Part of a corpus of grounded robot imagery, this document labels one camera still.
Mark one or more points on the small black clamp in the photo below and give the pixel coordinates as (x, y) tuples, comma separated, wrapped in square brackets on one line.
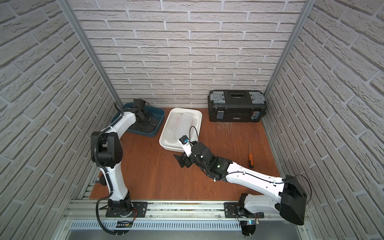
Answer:
[(100, 180)]

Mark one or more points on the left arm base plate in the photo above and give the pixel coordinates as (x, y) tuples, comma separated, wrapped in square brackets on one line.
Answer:
[(136, 209)]

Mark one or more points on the ribbed translucent pencil case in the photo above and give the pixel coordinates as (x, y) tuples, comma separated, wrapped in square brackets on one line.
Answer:
[(185, 123)]

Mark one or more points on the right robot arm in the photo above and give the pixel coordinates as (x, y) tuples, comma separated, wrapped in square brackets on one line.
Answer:
[(286, 195)]

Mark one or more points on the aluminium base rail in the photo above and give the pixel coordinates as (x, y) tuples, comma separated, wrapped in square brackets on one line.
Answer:
[(156, 210)]

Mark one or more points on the black plastic toolbox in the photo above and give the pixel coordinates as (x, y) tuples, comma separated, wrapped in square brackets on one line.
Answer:
[(238, 106)]

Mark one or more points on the black pencil case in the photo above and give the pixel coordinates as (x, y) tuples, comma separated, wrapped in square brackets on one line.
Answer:
[(149, 117), (145, 128)]

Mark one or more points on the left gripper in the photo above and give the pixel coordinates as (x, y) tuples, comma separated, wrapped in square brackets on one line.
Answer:
[(143, 115)]

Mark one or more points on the orange handled screwdriver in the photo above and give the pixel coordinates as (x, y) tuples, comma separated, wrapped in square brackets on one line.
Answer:
[(250, 157)]

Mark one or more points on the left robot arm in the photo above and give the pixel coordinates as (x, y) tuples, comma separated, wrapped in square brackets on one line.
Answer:
[(107, 152)]

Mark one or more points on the teal storage bin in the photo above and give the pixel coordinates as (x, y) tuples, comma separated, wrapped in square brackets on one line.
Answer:
[(155, 116)]

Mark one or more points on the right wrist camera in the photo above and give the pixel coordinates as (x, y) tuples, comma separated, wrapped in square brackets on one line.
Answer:
[(186, 145)]

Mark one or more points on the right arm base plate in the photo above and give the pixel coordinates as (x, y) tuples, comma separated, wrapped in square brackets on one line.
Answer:
[(240, 210)]

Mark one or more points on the white storage bin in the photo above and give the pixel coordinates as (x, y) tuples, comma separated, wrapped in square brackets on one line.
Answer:
[(193, 131)]

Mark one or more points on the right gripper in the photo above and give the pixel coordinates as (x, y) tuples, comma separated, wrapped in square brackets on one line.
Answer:
[(183, 159)]

